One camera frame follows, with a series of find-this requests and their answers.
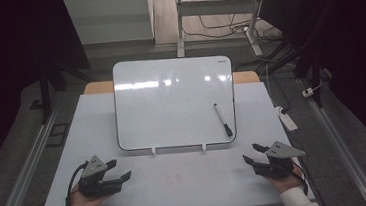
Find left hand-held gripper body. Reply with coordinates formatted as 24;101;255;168
74;153;125;199

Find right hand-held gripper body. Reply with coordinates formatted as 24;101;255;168
250;138;309;182

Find white marker pen black cap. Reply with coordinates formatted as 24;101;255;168
212;101;234;139

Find white whiteboard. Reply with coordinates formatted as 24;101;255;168
110;52;240;154

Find person's right hand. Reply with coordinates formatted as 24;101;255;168
269;162;309;196

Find person's left hand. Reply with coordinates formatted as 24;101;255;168
67;180;114;206

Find small white plug adapter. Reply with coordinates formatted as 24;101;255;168
301;86;316;99

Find black metal stand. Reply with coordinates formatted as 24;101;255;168
254;34;335;114
26;54;96;126

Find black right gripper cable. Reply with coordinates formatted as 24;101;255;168
290;159;312;198

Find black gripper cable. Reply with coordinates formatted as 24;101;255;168
290;159;312;198
61;159;94;206

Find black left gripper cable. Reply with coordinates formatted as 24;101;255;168
61;159;94;206

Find aluminium floor rail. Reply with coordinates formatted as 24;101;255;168
0;101;73;206
297;72;366;206

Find black floor cables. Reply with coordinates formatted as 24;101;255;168
180;0;284;52

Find white desk frame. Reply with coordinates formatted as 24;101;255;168
172;0;272;64

